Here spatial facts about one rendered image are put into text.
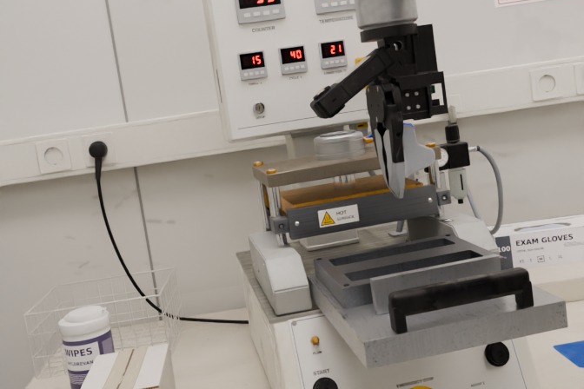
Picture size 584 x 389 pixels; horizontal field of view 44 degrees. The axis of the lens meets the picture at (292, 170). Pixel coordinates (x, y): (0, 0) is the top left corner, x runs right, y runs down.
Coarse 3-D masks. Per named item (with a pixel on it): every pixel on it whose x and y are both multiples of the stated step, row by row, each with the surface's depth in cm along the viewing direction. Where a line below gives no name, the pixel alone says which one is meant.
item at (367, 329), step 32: (320, 288) 93; (384, 288) 79; (352, 320) 79; (384, 320) 77; (416, 320) 76; (448, 320) 74; (480, 320) 74; (512, 320) 75; (544, 320) 75; (384, 352) 72; (416, 352) 73; (448, 352) 74
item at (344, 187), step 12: (336, 180) 116; (348, 180) 116; (360, 180) 124; (372, 180) 121; (384, 180) 119; (408, 180) 115; (288, 192) 122; (300, 192) 120; (312, 192) 117; (324, 192) 115; (336, 192) 114; (348, 192) 112; (360, 192) 110; (372, 192) 109; (288, 204) 112; (300, 204) 108; (312, 204) 108
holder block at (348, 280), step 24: (432, 240) 100; (456, 240) 98; (336, 264) 98; (360, 264) 92; (384, 264) 91; (408, 264) 90; (432, 264) 91; (504, 264) 86; (336, 288) 86; (360, 288) 83
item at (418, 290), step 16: (496, 272) 75; (512, 272) 74; (416, 288) 73; (432, 288) 73; (448, 288) 73; (464, 288) 73; (480, 288) 74; (496, 288) 74; (512, 288) 74; (528, 288) 75; (400, 304) 72; (416, 304) 73; (432, 304) 73; (448, 304) 73; (464, 304) 74; (528, 304) 75; (400, 320) 72
